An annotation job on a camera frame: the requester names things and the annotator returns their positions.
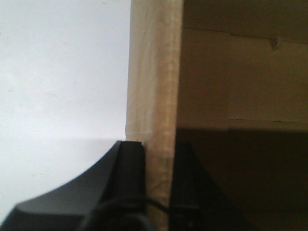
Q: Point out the brown EcoFlow cardboard box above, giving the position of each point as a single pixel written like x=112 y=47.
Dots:
x=218 y=95

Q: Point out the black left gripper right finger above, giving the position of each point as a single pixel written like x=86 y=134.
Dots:
x=196 y=201

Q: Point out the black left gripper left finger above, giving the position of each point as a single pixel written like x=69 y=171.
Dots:
x=119 y=173

